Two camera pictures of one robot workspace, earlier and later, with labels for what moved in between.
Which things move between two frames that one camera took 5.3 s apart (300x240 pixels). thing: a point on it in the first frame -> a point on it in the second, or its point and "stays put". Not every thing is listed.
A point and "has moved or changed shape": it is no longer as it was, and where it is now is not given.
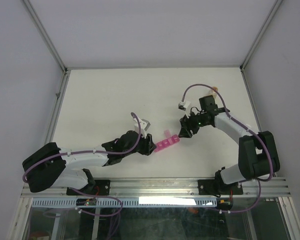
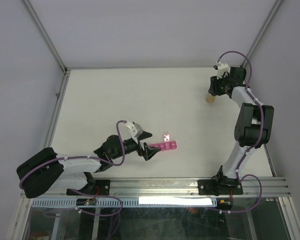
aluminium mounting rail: x=187 y=187 stays put
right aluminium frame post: x=243 y=64 stays put
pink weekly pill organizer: x=168 y=141 has moved or changed shape
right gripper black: x=186 y=125 -> x=213 y=89
